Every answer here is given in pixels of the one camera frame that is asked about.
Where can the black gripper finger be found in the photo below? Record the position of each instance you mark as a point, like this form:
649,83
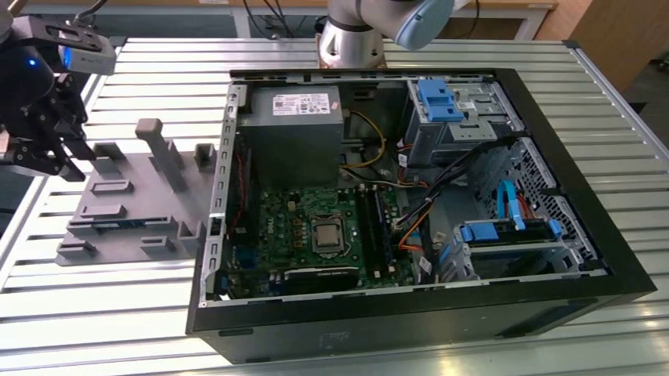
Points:
69,109
31,154

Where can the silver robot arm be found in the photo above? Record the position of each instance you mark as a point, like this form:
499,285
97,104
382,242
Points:
347,39

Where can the grey parts rack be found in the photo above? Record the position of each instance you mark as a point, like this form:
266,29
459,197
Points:
136,184

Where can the grey power supply unit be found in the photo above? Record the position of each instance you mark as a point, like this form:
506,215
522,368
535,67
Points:
292,149

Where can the green motherboard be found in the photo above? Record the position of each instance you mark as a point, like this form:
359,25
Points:
282,203

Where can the CPU socket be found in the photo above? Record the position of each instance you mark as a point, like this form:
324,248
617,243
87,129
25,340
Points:
327,218

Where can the silver CPU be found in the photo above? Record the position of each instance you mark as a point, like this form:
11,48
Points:
327,235

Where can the black graphics card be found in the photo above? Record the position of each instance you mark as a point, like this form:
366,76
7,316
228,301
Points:
318,276

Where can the blue drive bay latch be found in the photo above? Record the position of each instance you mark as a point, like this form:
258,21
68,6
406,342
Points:
439,102

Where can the grey metal drive cage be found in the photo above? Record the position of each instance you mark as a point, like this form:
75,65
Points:
470,133

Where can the hard disk in blue carrier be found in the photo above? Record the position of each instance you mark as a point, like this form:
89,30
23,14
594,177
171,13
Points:
481,233

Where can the black PC case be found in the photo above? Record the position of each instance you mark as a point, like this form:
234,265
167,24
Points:
418,333

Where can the white framed desk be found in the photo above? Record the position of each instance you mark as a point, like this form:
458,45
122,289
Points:
530,23

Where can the grey metal disk bay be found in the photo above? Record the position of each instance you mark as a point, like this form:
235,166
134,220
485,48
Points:
517,247

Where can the wooden cabinet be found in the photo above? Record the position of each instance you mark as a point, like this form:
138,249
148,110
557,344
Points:
617,39

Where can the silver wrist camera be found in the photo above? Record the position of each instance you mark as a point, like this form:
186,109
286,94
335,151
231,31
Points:
91,60

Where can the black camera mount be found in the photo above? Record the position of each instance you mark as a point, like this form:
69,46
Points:
31,27

